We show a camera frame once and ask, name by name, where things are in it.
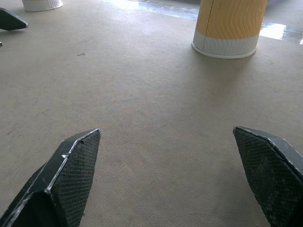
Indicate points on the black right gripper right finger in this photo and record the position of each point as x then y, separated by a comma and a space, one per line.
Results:
270, 170

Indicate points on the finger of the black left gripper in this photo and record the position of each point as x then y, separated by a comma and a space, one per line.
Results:
10, 21

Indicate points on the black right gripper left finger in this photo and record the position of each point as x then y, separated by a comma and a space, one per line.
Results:
71, 175

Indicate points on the yellow and white paper cup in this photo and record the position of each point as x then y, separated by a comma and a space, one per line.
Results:
227, 30
42, 4

